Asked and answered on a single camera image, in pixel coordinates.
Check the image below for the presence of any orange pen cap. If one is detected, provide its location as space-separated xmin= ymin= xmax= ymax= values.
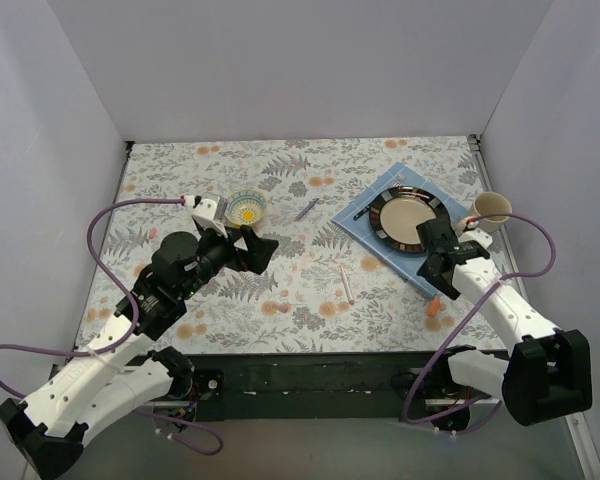
xmin=426 ymin=298 xmax=441 ymax=317

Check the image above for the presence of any purple pen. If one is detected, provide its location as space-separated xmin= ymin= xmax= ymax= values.
xmin=294 ymin=198 xmax=320 ymax=222

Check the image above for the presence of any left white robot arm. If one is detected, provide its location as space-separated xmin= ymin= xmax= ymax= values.
xmin=0 ymin=226 xmax=279 ymax=479

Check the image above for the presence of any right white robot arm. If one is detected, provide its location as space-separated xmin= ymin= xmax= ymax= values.
xmin=416 ymin=218 xmax=593 ymax=426

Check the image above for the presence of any purple pen cap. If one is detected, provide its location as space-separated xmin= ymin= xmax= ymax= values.
xmin=273 ymin=302 xmax=290 ymax=313

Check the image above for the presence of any pink white pen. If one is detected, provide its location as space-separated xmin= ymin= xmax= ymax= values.
xmin=339 ymin=266 xmax=355 ymax=306

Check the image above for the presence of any patterned glass bowl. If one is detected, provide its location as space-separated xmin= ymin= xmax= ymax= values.
xmin=225 ymin=188 xmax=267 ymax=226

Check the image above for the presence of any dark striped plate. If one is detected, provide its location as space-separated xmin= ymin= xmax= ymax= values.
xmin=369 ymin=186 xmax=450 ymax=254

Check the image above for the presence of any cream ceramic mug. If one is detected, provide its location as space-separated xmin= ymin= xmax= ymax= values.
xmin=469 ymin=191 xmax=512 ymax=234

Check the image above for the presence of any floral table mat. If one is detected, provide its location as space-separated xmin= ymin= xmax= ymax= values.
xmin=75 ymin=136 xmax=501 ymax=354

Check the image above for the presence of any blue checked cloth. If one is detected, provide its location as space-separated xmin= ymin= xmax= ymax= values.
xmin=332 ymin=163 xmax=468 ymax=298

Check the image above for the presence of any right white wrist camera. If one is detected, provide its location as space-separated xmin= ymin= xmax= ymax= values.
xmin=454 ymin=217 xmax=493 ymax=249

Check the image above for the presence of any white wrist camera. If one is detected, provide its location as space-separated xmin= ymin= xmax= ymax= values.
xmin=454 ymin=217 xmax=493 ymax=249
xmin=191 ymin=195 xmax=228 ymax=239

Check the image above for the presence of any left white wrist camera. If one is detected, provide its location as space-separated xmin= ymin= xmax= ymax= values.
xmin=191 ymin=195 xmax=228 ymax=239

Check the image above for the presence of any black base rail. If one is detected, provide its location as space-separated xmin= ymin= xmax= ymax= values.
xmin=144 ymin=353 xmax=501 ymax=424

